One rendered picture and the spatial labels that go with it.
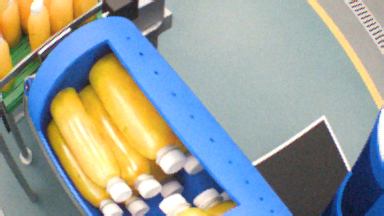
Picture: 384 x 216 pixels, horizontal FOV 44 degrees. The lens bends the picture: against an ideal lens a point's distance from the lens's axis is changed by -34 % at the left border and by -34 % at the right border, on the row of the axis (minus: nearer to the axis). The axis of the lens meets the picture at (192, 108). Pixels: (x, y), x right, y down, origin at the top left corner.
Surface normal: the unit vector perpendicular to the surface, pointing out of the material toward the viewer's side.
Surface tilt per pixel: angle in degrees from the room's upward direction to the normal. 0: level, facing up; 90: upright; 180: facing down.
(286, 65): 0
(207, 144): 32
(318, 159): 0
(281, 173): 0
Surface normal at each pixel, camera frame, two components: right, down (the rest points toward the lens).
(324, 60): 0.02, -0.50
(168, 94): 0.48, -0.70
